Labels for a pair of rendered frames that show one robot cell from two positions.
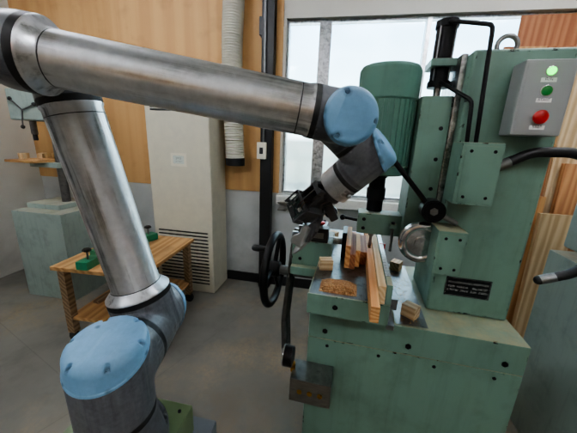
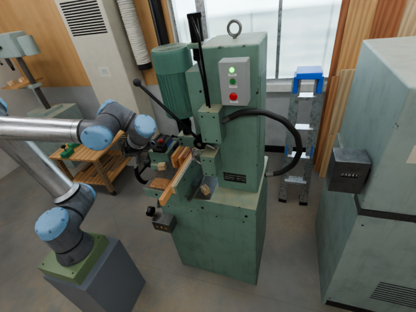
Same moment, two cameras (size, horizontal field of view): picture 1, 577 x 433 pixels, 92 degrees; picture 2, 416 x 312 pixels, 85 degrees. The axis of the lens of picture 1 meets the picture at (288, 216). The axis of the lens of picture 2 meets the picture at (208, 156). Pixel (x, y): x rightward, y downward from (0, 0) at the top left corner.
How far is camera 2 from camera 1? 0.73 m
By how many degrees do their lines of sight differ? 24
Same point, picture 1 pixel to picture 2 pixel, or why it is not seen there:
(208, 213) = (135, 107)
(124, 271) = (52, 189)
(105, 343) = (49, 220)
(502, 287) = (251, 177)
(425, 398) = (218, 228)
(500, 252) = (245, 160)
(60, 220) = not seen: hidden behind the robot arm
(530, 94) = (225, 83)
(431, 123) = (194, 88)
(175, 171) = (105, 80)
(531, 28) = not seen: outside the picture
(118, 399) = (59, 239)
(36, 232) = not seen: hidden behind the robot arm
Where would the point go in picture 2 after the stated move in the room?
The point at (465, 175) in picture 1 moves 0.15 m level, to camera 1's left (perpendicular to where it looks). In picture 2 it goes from (203, 129) to (169, 130)
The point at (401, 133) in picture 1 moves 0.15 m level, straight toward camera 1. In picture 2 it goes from (180, 95) to (160, 109)
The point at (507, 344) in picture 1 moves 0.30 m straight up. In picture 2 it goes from (244, 208) to (242, 160)
